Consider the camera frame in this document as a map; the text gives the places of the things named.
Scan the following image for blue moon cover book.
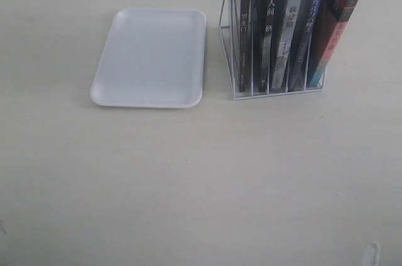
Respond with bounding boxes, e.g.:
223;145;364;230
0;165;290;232
288;0;321;91

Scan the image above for dark brown spine book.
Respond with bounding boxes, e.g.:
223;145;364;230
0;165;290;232
233;0;250;92

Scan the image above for grey white spine book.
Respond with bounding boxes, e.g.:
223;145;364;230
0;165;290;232
270;0;301;92

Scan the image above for black spine book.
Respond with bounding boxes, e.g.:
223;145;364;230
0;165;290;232
254;0;275;93

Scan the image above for red cover book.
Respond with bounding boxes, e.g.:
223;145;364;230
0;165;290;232
307;0;359;87

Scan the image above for white plastic tray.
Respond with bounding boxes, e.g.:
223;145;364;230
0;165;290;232
90;8;207;109

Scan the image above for white object bottom edge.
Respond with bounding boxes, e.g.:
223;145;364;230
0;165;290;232
362;241;381;266

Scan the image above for white wire book rack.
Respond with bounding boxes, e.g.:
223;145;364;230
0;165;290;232
219;0;325;100

